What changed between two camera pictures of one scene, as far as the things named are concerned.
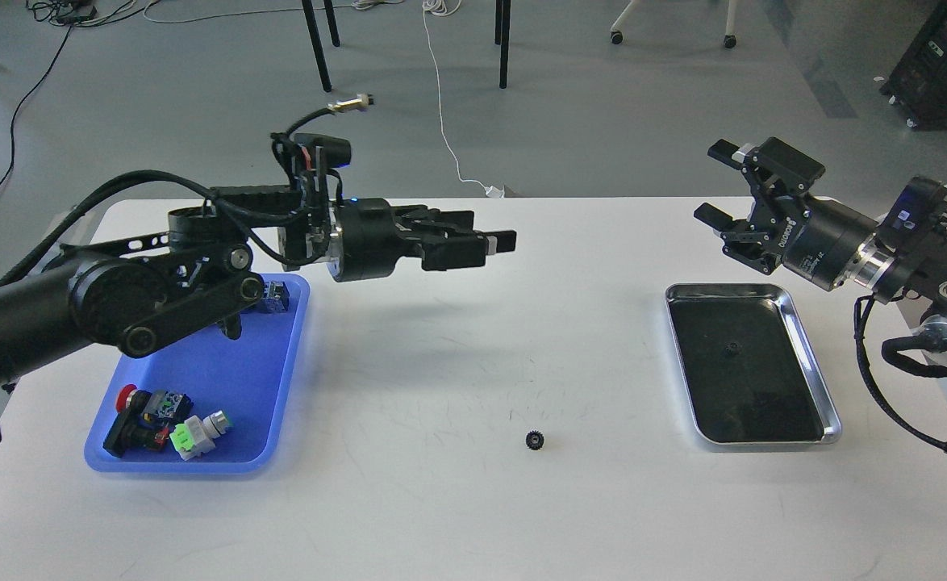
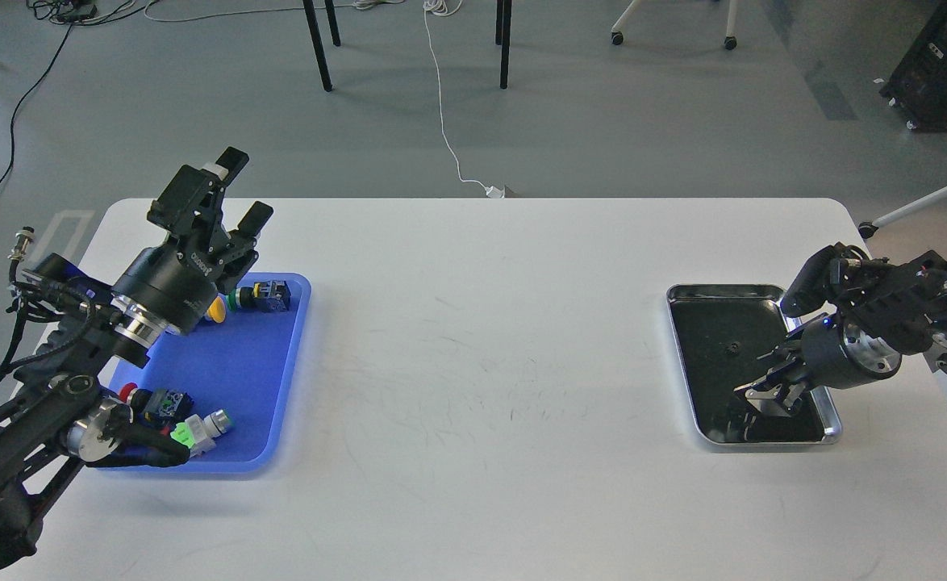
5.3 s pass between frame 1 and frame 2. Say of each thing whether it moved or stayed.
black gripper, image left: moved
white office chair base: stayed
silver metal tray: stayed
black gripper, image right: moved
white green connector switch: stayed
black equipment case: stayed
